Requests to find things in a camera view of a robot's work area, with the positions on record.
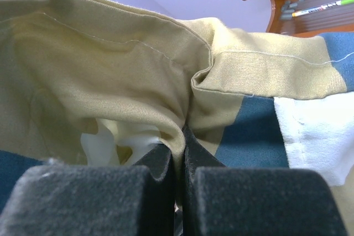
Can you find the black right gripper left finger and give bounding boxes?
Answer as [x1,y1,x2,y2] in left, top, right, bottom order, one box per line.
[1,144,175,235]

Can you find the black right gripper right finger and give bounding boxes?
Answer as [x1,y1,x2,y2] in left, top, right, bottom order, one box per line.
[181,127,348,235]

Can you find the blue tan white checked pillowcase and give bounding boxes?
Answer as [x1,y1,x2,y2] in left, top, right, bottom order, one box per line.
[1,0,353,222]

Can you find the white pillow with yellow band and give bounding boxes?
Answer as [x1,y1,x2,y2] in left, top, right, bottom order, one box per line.
[80,119,161,166]

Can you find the grey capped pens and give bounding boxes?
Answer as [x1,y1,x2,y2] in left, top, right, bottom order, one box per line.
[280,0,304,20]

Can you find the brown wooden shelf rack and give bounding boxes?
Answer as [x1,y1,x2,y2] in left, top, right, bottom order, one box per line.
[237,0,354,38]

